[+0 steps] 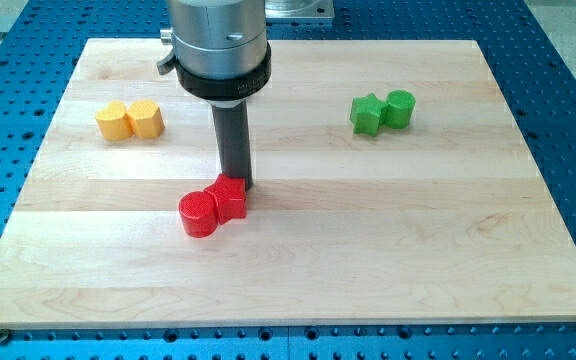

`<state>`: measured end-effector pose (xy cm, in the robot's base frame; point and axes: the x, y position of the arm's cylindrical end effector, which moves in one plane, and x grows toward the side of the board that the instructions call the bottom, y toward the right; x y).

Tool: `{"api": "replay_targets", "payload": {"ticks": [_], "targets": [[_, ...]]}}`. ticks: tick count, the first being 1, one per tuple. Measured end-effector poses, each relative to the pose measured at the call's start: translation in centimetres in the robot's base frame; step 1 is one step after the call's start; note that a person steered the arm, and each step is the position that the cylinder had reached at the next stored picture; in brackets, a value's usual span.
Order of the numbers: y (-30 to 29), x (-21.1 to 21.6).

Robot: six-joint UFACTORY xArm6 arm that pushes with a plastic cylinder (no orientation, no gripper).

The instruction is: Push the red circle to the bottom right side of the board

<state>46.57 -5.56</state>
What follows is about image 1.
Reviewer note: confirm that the green star block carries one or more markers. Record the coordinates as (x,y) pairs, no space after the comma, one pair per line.
(366,114)

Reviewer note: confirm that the yellow hexagon block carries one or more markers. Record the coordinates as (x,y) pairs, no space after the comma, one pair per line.
(145,119)

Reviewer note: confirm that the left board clamp screw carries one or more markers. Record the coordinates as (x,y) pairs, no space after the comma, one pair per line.
(5,336)

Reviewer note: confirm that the red circle block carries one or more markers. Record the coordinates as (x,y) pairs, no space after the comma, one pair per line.
(198,213)

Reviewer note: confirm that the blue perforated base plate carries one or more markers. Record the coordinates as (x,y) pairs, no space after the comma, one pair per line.
(42,49)

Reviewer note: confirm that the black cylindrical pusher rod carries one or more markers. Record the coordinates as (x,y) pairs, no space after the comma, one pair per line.
(232,135)

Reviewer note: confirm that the yellow heart block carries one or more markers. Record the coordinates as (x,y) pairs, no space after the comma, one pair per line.
(113,122)

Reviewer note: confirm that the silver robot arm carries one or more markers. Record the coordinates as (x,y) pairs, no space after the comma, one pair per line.
(220,50)

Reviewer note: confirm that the red square block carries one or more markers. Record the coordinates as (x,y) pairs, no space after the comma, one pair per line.
(229,195)

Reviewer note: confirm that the green circle block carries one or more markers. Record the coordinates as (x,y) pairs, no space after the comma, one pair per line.
(400,106)

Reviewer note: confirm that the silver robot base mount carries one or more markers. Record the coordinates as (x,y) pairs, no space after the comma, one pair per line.
(299,11)

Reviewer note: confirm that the light wooden board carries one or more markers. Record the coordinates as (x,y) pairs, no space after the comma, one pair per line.
(445,221)

